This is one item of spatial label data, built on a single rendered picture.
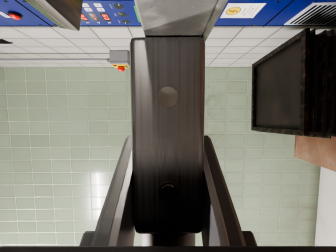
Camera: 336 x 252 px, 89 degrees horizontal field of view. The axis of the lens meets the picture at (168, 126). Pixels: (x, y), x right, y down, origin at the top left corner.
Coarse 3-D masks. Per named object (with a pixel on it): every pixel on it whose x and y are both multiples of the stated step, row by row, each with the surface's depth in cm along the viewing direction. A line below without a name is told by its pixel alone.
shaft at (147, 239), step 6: (144, 234) 9; (150, 234) 8; (186, 234) 8; (192, 234) 9; (144, 240) 9; (150, 240) 8; (156, 240) 8; (162, 240) 8; (168, 240) 8; (174, 240) 8; (180, 240) 8; (186, 240) 8; (192, 240) 9
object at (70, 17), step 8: (40, 0) 27; (48, 0) 28; (56, 0) 29; (64, 0) 31; (72, 0) 34; (80, 0) 36; (48, 8) 30; (56, 8) 30; (64, 8) 32; (72, 8) 34; (80, 8) 37; (56, 16) 32; (64, 16) 32; (72, 16) 34; (80, 16) 37; (64, 24) 35; (72, 24) 35
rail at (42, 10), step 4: (28, 0) 28; (32, 0) 28; (32, 4) 29; (36, 4) 29; (36, 8) 30; (40, 8) 30; (40, 12) 32; (44, 12) 31; (48, 12) 32; (48, 16) 33; (52, 16) 33; (52, 20) 34; (56, 20) 34; (56, 24) 36; (60, 24) 36
